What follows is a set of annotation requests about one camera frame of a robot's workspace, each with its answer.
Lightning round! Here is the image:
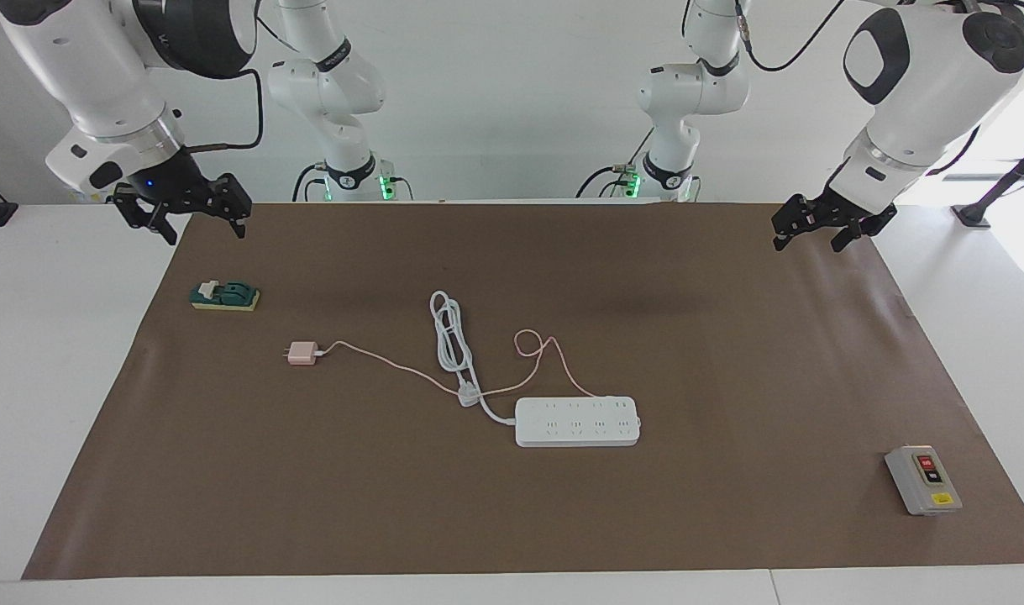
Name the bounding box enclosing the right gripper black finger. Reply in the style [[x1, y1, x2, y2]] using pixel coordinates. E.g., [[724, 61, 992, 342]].
[[113, 187, 179, 246], [196, 174, 253, 240]]

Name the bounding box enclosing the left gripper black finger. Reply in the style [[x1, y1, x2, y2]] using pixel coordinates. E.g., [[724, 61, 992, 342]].
[[772, 193, 825, 252], [831, 204, 898, 253]]

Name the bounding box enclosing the white power strip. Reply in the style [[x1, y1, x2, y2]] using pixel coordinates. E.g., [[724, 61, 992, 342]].
[[514, 397, 642, 448]]

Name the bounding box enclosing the tall black stand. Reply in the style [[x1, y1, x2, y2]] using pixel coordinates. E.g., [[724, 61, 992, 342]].
[[952, 134, 1024, 229]]

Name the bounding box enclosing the brown paper mat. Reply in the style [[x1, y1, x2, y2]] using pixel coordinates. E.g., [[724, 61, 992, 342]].
[[22, 200, 1024, 581]]

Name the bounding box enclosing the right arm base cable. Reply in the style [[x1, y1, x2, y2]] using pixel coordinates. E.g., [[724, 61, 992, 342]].
[[291, 163, 326, 203]]

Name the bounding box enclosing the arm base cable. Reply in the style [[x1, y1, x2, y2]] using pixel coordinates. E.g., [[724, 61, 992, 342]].
[[575, 126, 657, 201], [291, 163, 326, 203]]

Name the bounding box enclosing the green knife switch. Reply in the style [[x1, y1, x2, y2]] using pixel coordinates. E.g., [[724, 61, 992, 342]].
[[190, 279, 261, 313]]

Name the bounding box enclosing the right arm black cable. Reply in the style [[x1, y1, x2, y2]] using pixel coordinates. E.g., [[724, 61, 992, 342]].
[[180, 13, 311, 154]]

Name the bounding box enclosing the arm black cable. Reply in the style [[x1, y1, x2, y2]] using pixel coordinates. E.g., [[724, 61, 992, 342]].
[[180, 13, 311, 154], [734, 0, 848, 73]]

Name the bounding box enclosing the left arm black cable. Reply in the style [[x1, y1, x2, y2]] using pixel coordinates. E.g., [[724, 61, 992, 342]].
[[734, 0, 848, 73]]

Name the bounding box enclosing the left arm base cable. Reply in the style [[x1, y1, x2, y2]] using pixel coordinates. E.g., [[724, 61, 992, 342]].
[[575, 126, 657, 201]]

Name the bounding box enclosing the grey push-button switch box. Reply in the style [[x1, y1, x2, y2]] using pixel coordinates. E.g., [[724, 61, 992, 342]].
[[885, 445, 964, 516]]

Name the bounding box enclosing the white power strip cord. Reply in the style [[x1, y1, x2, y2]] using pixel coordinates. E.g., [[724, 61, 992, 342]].
[[429, 290, 519, 426]]

